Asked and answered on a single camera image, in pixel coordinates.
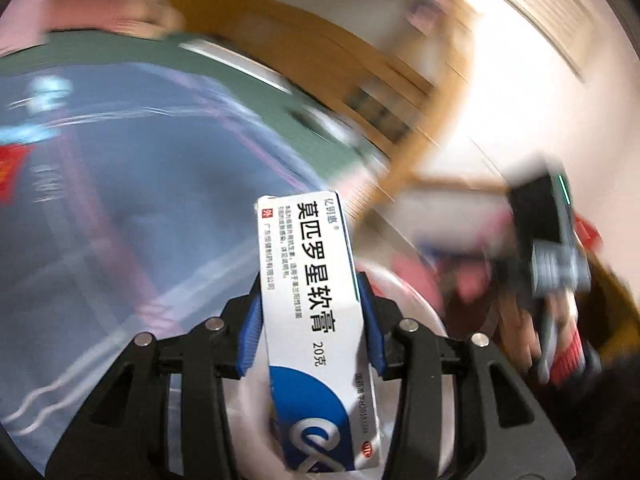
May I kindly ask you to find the red striped plush toy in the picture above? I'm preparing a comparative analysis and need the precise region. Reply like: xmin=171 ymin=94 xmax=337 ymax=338
xmin=47 ymin=0 xmax=188 ymax=41

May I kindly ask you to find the red striped cloth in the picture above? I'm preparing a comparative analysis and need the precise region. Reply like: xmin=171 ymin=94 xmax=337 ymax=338
xmin=547 ymin=327 xmax=588 ymax=387

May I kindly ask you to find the pink plastic object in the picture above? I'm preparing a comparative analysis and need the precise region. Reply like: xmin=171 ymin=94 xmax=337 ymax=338
xmin=392 ymin=245 xmax=501 ymax=306

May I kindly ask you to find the dark cloth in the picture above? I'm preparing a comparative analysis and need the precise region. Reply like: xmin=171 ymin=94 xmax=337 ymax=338
xmin=545 ymin=355 xmax=640 ymax=480

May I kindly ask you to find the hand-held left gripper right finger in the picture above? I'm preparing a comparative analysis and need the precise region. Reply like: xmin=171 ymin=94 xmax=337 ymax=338
xmin=356 ymin=271 xmax=571 ymax=480

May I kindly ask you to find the blue striped bed sheet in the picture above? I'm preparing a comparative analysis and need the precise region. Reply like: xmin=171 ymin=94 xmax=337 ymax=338
xmin=0 ymin=60 xmax=381 ymax=461

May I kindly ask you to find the curved wooden ladder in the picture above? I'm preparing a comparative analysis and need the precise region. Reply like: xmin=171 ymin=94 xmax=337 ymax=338
xmin=360 ymin=0 xmax=506 ymax=221

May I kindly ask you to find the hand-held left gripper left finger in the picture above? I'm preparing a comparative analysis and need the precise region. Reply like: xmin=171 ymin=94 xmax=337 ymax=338
xmin=45 ymin=280 xmax=263 ymax=480

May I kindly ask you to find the wooden bunk bed frame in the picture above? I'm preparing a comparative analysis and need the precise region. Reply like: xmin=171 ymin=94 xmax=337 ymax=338
xmin=165 ymin=0 xmax=451 ymax=161

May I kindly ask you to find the white and blue medicine box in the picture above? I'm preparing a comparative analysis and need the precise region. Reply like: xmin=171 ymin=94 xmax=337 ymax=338
xmin=256 ymin=190 xmax=396 ymax=473

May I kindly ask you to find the red cigarette box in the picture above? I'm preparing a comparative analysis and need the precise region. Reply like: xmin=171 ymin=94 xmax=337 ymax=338
xmin=0 ymin=144 xmax=30 ymax=200

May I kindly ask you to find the light blue crumpled bag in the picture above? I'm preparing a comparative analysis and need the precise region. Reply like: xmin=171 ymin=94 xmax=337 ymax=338
xmin=22 ymin=76 xmax=73 ymax=111

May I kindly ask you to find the pink pillow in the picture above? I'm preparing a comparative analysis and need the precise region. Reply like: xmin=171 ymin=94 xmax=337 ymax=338
xmin=0 ymin=0 xmax=66 ymax=56

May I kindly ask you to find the person's right hand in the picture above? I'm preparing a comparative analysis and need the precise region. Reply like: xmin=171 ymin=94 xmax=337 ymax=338
xmin=497 ymin=292 xmax=551 ymax=378

